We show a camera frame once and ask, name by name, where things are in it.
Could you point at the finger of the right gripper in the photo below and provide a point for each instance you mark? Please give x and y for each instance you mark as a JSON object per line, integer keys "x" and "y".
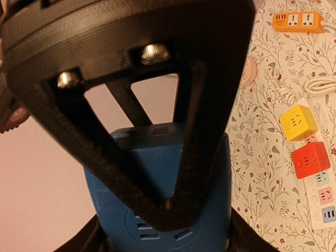
{"x": 54, "y": 51}

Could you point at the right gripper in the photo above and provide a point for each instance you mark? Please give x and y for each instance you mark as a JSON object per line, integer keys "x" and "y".
{"x": 12, "y": 112}

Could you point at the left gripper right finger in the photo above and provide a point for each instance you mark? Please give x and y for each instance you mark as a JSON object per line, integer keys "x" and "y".
{"x": 242, "y": 238}

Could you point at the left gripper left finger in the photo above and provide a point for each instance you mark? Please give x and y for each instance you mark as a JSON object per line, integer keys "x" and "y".
{"x": 91, "y": 238}

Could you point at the white multicolour power strip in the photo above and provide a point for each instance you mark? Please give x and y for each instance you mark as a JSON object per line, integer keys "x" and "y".
{"x": 319, "y": 186}

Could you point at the red cube socket adapter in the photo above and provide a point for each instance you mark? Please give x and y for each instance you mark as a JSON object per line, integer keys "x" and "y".
{"x": 310, "y": 159}

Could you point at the blue cube socket adapter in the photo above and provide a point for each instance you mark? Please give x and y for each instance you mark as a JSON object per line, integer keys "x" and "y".
{"x": 158, "y": 150}

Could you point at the yellow cube socket adapter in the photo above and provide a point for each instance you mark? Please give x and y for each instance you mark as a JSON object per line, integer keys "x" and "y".
{"x": 298, "y": 123}

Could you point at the floral table mat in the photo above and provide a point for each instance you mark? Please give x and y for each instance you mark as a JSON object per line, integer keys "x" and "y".
{"x": 292, "y": 68}

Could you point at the pink round power socket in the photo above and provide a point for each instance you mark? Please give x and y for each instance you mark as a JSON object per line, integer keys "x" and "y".
{"x": 249, "y": 72}

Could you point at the orange power strip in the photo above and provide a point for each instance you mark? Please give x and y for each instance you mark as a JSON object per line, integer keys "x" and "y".
{"x": 298, "y": 22}

